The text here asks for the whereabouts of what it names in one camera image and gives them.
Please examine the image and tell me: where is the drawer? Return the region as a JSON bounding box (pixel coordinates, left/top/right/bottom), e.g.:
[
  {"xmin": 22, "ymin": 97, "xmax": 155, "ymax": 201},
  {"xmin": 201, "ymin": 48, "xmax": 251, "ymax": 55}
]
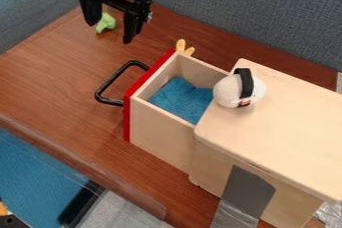
[{"xmin": 93, "ymin": 47, "xmax": 232, "ymax": 175}]

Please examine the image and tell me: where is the green toy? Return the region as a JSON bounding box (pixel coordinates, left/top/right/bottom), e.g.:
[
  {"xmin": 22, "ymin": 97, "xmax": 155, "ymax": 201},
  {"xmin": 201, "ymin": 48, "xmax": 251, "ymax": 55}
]
[{"xmin": 94, "ymin": 11, "xmax": 118, "ymax": 35}]

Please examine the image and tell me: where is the yellow toy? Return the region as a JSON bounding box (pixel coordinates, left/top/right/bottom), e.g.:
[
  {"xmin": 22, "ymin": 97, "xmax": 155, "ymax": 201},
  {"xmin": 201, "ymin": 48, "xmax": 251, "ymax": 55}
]
[{"xmin": 175, "ymin": 38, "xmax": 197, "ymax": 57}]

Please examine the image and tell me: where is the blue cloth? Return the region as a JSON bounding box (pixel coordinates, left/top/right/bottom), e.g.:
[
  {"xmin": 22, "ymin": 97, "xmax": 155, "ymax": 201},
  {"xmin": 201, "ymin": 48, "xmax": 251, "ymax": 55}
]
[{"xmin": 146, "ymin": 75, "xmax": 217, "ymax": 126}]

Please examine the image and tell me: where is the white plush toy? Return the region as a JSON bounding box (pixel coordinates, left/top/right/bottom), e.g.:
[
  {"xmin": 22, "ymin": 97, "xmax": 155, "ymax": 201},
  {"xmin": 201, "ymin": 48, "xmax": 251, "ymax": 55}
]
[{"xmin": 211, "ymin": 67, "xmax": 269, "ymax": 109}]

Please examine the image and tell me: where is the cabinet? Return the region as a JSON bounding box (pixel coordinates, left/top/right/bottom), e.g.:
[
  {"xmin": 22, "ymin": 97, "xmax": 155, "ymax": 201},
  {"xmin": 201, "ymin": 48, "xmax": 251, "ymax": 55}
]
[{"xmin": 187, "ymin": 57, "xmax": 342, "ymax": 228}]

